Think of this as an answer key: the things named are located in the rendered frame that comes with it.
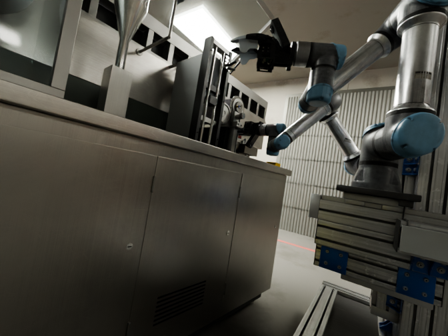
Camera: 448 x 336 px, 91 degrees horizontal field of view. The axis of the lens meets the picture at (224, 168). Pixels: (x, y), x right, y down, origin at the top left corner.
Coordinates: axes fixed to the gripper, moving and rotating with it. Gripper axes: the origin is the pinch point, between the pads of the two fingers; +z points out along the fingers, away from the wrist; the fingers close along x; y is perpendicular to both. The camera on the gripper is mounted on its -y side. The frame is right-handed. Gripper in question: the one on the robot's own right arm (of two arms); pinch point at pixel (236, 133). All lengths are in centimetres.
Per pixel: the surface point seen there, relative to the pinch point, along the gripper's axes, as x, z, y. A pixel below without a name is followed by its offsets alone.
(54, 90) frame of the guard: 104, -25, -16
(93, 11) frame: 86, 31, 39
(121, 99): 77, 4, -4
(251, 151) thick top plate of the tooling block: -11.6, -6.4, -9.9
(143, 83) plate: 55, 30, 16
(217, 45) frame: 44, -15, 33
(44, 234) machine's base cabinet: 101, -29, -51
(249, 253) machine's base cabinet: 7, -29, -71
